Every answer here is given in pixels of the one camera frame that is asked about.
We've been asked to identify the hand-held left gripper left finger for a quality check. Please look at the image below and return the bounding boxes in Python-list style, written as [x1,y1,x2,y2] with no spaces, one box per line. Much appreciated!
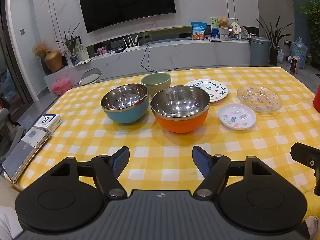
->
[47,146,130,199]

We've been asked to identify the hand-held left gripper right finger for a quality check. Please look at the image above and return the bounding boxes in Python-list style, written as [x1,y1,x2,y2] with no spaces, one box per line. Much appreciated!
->
[192,145,274,198]

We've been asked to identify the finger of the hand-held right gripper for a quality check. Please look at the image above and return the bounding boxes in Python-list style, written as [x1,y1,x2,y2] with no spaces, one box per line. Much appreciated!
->
[290,142,320,196]

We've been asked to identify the orange steel bowl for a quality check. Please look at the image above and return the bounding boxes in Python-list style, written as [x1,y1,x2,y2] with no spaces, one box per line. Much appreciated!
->
[150,85,210,134]

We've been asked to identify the blue steel bowl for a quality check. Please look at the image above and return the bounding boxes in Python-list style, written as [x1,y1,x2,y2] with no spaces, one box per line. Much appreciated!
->
[100,83,150,125]

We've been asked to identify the small white sticker plate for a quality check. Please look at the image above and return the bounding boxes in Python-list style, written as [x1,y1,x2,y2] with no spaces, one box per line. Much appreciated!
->
[218,103,257,130]

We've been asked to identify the clear glass plate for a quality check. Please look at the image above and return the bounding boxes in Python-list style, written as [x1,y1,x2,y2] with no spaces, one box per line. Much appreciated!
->
[236,85,282,113]

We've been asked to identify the white fruit-patterned plate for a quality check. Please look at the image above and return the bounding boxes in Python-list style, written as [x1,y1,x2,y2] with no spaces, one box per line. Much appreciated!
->
[184,79,228,103]

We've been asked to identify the green ceramic bowl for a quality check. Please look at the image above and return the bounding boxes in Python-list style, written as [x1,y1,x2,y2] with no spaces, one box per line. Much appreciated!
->
[141,72,172,97]

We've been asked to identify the yellow checked tablecloth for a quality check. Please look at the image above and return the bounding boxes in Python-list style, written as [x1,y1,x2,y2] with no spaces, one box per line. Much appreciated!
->
[15,66,320,230]

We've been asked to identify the red mug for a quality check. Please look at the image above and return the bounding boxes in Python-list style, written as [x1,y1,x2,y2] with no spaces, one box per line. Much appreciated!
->
[312,84,320,113]

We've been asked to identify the person's pink patterned clothing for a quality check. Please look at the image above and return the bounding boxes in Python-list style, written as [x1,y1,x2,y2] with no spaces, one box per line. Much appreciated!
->
[303,216,320,239]

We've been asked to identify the white box with blue print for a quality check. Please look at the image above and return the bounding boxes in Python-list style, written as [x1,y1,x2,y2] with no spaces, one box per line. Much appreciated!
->
[33,113,63,133]

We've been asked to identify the small beige heater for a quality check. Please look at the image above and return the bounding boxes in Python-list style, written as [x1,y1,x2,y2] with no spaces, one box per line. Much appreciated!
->
[289,55,303,74]

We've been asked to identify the grey chair with cushion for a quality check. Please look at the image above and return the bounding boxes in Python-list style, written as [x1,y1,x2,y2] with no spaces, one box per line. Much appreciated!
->
[78,68,103,86]

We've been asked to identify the pink storage box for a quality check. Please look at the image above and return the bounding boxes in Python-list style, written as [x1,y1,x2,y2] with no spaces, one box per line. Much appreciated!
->
[51,78,72,96]

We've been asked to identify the white woven basket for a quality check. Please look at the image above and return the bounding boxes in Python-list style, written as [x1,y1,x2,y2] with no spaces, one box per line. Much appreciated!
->
[276,46,286,64]

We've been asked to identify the potted long-leaf plant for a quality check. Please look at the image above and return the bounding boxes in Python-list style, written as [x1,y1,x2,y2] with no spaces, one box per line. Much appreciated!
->
[254,15,293,67]

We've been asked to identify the blue water bottle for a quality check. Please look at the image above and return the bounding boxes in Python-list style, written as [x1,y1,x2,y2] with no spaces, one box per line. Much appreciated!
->
[291,37,308,69]

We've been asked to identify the grey trash bin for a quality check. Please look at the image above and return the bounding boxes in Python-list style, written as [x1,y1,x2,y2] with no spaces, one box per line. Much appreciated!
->
[250,36,271,67]

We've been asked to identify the white tv cabinet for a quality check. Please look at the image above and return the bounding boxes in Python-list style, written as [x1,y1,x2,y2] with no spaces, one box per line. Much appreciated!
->
[43,38,252,88]

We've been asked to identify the plant in blue glass vase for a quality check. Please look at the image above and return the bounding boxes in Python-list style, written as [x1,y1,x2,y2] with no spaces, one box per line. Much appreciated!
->
[55,23,81,66]

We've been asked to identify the grey office chair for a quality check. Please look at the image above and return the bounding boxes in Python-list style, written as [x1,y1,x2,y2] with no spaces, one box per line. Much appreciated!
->
[0,107,27,159]

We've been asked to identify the white router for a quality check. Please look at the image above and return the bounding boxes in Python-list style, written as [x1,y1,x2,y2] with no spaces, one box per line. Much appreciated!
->
[122,35,146,52]

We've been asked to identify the white printed card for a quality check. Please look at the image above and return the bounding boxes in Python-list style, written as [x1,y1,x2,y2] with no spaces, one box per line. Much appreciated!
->
[75,43,89,61]

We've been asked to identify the golden vase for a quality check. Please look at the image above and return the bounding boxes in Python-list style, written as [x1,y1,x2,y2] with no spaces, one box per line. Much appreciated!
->
[44,50,63,72]

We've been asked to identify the white wrapped pot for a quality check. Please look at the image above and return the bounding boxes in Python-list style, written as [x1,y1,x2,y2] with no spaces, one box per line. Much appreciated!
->
[218,27,230,41]

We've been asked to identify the blue snack bag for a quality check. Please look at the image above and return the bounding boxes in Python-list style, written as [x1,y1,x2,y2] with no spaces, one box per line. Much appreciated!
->
[191,21,208,41]

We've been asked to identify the leafy plant on cabinet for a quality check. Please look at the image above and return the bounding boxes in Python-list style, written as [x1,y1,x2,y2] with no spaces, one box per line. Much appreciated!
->
[299,0,320,67]

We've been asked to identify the white round hand fan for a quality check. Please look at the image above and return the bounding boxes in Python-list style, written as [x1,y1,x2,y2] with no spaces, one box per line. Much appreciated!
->
[230,22,242,38]

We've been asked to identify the dried flowers in black vase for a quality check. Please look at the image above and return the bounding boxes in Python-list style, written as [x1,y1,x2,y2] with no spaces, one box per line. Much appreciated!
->
[32,41,52,76]

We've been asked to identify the green printed board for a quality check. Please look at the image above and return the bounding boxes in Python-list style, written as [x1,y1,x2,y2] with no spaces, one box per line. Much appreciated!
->
[210,17,239,38]

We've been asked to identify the brown teddy bear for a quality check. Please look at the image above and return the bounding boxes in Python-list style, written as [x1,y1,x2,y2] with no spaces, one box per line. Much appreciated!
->
[217,17,230,29]

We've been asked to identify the black television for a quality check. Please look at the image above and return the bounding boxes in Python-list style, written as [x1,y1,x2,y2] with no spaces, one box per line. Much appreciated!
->
[78,0,176,33]

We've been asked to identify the grey ring binder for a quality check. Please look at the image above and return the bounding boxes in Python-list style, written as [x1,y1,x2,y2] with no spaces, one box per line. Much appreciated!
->
[2,127,52,183]

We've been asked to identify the black cable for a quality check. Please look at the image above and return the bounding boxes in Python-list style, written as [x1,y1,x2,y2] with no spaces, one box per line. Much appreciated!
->
[141,41,178,72]

